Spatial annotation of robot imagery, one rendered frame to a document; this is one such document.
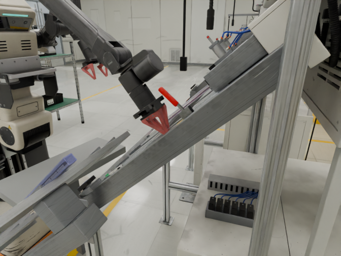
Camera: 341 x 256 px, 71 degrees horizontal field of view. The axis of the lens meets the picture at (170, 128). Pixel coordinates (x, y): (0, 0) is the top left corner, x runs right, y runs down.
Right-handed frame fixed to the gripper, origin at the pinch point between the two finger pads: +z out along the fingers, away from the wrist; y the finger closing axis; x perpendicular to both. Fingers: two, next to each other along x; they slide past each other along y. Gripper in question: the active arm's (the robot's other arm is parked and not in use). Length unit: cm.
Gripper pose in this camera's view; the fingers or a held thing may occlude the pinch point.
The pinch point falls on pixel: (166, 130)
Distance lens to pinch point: 69.0
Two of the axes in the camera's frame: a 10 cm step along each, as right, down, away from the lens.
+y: 3.1, -3.6, 8.8
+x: -7.7, 4.5, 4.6
